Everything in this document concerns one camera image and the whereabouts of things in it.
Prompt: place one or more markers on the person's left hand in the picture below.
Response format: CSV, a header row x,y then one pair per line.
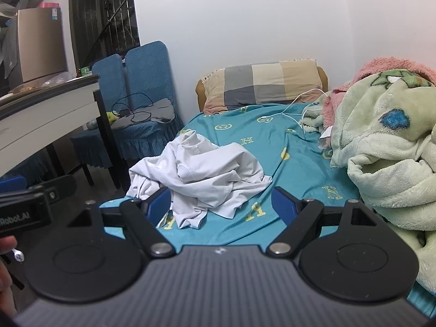
x,y
7,244

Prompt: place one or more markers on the grey cloth on chair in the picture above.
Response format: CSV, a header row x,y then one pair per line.
x,y
161,111

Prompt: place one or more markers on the white t-shirt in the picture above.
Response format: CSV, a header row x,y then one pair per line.
x,y
201,176

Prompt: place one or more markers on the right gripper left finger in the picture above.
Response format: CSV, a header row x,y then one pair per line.
x,y
139,219

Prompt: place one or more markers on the yellow-green plush toy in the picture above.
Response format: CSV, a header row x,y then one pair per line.
x,y
112,117

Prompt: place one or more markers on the white black-edged desk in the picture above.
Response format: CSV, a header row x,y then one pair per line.
x,y
33,120

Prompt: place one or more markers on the cardboard box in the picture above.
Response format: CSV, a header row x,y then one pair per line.
x,y
33,46

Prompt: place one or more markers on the green fleece blanket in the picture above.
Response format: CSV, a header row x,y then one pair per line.
x,y
383,134

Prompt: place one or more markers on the dark window grille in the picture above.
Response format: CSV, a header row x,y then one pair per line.
x,y
100,28

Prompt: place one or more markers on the teal patterned bed sheet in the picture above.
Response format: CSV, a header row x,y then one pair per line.
x,y
289,155

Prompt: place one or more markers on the blue covered chair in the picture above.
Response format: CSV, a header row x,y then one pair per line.
x,y
96,146
149,79

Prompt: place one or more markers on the checkered pillow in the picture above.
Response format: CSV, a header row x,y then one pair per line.
x,y
280,82

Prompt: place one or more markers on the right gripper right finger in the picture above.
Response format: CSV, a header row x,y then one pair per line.
x,y
304,219

